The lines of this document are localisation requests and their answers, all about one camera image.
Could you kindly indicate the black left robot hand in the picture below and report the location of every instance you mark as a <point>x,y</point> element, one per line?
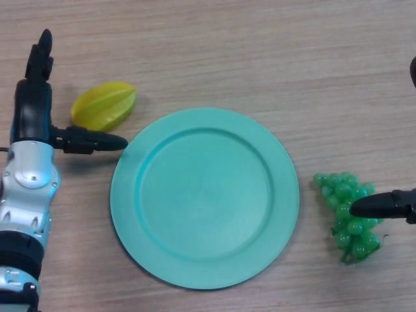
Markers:
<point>32,110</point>

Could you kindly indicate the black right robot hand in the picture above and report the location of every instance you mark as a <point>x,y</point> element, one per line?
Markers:
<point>383,204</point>

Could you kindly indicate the yellow starfruit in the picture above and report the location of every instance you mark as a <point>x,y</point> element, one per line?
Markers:
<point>104,105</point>

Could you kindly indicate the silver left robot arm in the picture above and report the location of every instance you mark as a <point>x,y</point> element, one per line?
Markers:
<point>29,169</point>

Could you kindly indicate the green round plate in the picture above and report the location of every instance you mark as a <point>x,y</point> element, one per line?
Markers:
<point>204,201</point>

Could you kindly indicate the green grape bunch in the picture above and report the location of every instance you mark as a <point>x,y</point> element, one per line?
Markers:
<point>354,240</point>

